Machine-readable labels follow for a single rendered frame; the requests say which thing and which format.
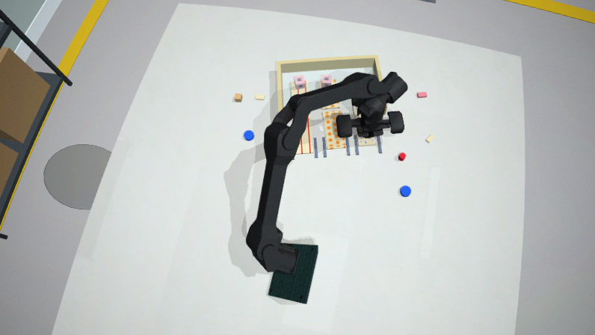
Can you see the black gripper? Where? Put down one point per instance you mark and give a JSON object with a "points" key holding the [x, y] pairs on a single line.
{"points": [[367, 128]]}

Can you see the tan u-shaped wooden frame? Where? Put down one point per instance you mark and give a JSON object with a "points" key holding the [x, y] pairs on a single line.
{"points": [[301, 75]]}

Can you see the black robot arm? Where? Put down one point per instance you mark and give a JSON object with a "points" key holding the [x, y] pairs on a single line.
{"points": [[281, 143]]}

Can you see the blue round disc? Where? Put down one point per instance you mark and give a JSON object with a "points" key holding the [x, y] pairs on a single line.
{"points": [[405, 191], [248, 135]]}

